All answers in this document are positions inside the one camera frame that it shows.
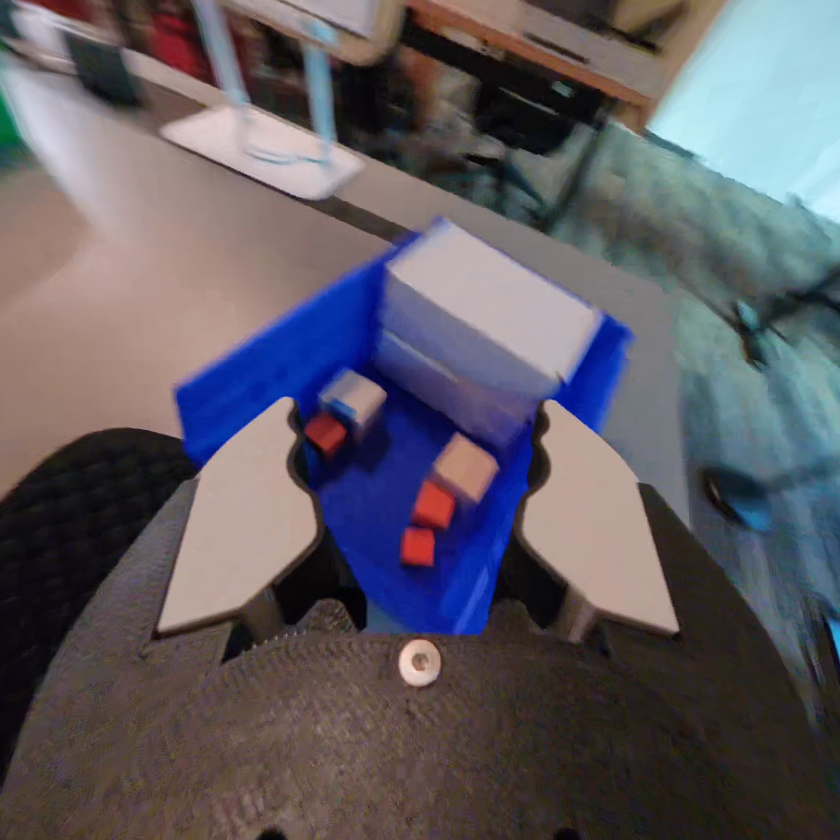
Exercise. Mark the long wooden edged table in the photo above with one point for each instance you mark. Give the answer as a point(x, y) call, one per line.
point(610, 52)

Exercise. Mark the dark grey cube device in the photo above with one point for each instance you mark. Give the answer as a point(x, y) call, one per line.
point(102, 69)

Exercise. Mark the blue plastic bin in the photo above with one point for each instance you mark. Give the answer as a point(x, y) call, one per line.
point(262, 374)

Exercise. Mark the large wooden block blue tape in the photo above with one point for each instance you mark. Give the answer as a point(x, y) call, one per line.
point(354, 400)

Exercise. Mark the black textured wrist rest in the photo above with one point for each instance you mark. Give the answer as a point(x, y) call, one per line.
point(79, 512)

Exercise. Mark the small red cube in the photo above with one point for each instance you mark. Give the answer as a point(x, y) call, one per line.
point(418, 548)

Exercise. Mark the black office chair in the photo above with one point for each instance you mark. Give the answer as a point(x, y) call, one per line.
point(525, 131)

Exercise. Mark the plain wooden block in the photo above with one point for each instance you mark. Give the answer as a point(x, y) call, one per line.
point(466, 469)

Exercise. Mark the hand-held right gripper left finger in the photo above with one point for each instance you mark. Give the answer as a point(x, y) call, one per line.
point(236, 518)

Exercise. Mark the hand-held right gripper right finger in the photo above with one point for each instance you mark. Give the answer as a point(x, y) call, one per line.
point(597, 525)

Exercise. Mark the medium red cube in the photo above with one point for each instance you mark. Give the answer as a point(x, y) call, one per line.
point(325, 434)
point(434, 505)

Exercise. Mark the white document stand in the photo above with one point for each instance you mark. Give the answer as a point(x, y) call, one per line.
point(262, 148)

